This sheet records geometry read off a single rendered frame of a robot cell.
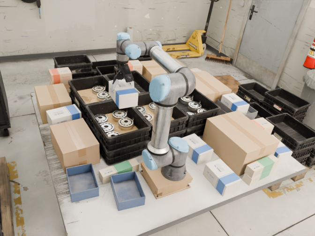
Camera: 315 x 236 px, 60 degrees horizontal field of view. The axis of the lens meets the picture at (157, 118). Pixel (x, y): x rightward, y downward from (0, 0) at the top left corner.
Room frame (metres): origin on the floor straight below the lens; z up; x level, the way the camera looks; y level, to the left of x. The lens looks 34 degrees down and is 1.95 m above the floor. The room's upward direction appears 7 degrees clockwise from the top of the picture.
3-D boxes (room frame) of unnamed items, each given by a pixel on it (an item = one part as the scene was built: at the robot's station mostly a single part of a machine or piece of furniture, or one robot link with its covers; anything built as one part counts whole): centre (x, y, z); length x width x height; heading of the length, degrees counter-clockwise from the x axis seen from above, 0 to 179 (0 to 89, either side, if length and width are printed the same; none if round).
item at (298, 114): (2.70, -1.39, 0.37); 0.42 x 0.34 x 0.46; 31
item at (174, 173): (1.18, -0.13, 0.83); 0.15 x 0.15 x 0.10
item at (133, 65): (2.38, 0.29, 0.89); 0.16 x 0.12 x 0.07; 118
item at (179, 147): (1.18, -0.13, 0.95); 0.13 x 0.12 x 0.14; 125
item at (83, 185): (1.06, 0.38, 0.74); 0.20 x 0.15 x 0.07; 26
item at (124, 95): (1.51, 0.24, 1.09); 0.20 x 0.12 x 0.09; 31
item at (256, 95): (3.03, -1.18, 0.31); 0.40 x 0.30 x 0.34; 31
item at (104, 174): (1.19, 0.19, 0.73); 0.24 x 0.06 x 0.06; 127
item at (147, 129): (1.48, 0.26, 0.92); 0.40 x 0.30 x 0.02; 35
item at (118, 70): (1.53, 0.25, 1.25); 0.09 x 0.08 x 0.12; 31
